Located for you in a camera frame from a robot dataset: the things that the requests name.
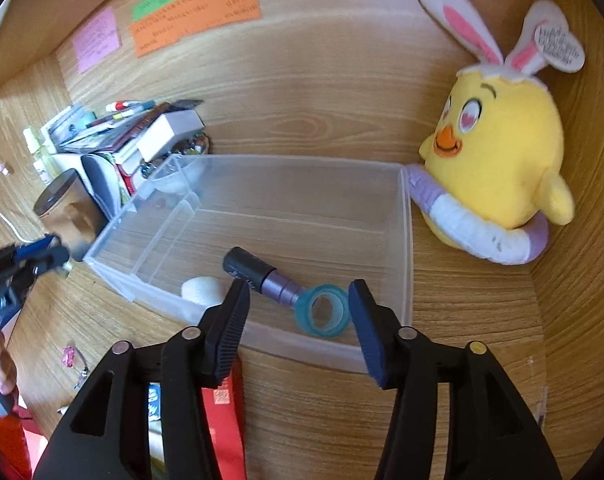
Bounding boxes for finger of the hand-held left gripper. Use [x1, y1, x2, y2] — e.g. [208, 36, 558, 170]
[14, 234, 75, 278]

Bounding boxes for stack of books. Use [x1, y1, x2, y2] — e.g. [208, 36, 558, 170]
[46, 100, 205, 201]

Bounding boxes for yellow chick plush toy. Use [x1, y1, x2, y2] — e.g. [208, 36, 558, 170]
[418, 0, 585, 266]

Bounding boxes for red white marker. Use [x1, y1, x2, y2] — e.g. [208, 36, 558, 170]
[106, 101, 155, 113]

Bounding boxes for person's left hand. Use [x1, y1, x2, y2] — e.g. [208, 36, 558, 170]
[0, 330, 20, 411]

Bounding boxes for white round pad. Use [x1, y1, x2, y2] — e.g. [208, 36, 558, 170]
[182, 276, 230, 308]

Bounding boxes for small clear plastic dish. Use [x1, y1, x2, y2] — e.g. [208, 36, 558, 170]
[152, 154, 205, 193]

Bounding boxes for white cardboard box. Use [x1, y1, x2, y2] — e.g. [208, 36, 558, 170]
[136, 110, 205, 163]

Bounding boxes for white cable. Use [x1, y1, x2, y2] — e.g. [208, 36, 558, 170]
[0, 180, 30, 247]

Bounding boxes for brown ceramic mug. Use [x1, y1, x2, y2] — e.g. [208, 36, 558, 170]
[34, 169, 110, 261]

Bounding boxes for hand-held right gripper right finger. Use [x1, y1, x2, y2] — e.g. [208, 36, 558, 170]
[348, 280, 563, 480]

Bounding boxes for black purple cosmetic tube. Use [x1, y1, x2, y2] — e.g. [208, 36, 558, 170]
[223, 246, 305, 308]

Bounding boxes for red cloth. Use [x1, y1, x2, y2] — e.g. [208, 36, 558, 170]
[0, 394, 48, 480]

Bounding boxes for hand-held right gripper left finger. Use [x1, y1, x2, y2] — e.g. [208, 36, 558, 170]
[32, 278, 253, 480]

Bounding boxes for teal tape roll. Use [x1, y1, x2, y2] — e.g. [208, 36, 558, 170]
[296, 284, 355, 338]

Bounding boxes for pink sticky note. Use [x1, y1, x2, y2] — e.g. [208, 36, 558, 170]
[72, 7, 122, 75]

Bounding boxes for orange sticky note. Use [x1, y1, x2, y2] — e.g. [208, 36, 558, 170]
[130, 0, 261, 58]

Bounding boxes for red packet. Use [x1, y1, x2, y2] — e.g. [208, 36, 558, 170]
[202, 360, 247, 480]

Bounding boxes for pink keychain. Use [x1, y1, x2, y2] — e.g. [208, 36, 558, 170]
[62, 344, 90, 391]

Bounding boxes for clear plastic storage box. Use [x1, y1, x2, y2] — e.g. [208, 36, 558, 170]
[83, 154, 415, 375]

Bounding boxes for pale green small bottles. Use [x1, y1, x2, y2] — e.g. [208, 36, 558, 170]
[24, 126, 55, 184]

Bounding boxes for tin of colourful beads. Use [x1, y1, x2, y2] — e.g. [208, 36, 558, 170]
[142, 132, 211, 178]

